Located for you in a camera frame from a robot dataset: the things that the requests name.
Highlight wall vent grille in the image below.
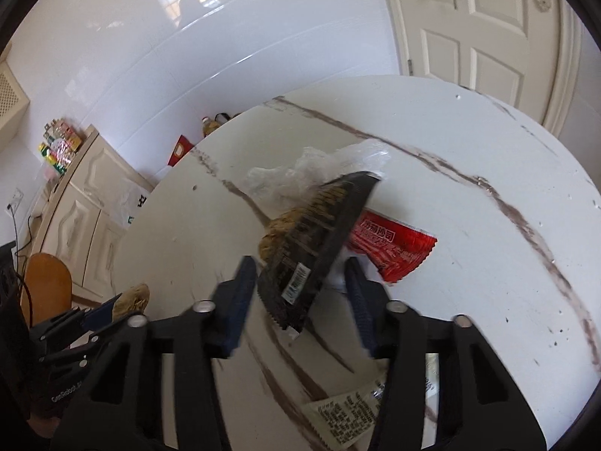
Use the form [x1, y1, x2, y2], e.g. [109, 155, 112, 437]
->
[0, 61, 30, 152]

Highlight red snack wrapper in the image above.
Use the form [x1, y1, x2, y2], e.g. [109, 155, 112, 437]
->
[346, 209, 437, 284]

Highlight colourful packets on cabinet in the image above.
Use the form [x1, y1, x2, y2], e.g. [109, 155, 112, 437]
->
[39, 119, 83, 175]

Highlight clear crumpled plastic bag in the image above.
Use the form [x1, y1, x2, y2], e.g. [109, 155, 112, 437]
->
[239, 139, 390, 210]

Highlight white barcode sachet wrapper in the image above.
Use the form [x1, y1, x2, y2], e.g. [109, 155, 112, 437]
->
[302, 353, 439, 450]

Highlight white panelled door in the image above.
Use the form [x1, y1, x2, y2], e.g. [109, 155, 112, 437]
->
[387, 0, 583, 135]

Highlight gold decorated bottles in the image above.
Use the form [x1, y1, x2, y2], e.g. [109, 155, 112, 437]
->
[202, 112, 232, 136]

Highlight black gold snack wrapper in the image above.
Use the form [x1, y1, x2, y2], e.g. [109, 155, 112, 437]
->
[258, 171, 380, 333]

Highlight wooden chair back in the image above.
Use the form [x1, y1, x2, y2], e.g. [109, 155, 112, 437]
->
[21, 253, 72, 326]

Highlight white green plastic bag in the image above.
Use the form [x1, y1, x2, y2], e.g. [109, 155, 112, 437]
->
[110, 178, 150, 229]

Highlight cream kitchen cabinet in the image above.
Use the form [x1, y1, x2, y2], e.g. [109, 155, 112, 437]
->
[32, 126, 154, 303]

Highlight red packet on floor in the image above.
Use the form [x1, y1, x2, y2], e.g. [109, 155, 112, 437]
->
[168, 135, 195, 167]

